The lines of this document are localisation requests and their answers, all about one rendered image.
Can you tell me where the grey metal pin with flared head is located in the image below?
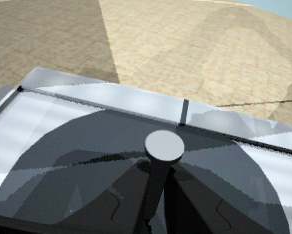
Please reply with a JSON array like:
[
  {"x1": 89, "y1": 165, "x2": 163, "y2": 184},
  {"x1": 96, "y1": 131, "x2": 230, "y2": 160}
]
[{"x1": 143, "y1": 130, "x2": 183, "y2": 220}]

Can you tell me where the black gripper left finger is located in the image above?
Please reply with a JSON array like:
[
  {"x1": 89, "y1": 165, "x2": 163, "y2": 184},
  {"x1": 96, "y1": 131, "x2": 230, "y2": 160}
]
[{"x1": 0, "y1": 158, "x2": 151, "y2": 234}]

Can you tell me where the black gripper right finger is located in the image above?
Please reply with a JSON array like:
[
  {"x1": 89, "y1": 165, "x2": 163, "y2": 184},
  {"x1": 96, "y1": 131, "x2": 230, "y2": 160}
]
[{"x1": 163, "y1": 164, "x2": 275, "y2": 234}]

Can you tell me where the grey metal disc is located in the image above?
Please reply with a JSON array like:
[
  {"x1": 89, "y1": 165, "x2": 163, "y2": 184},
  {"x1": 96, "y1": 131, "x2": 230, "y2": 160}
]
[{"x1": 0, "y1": 110, "x2": 290, "y2": 234}]

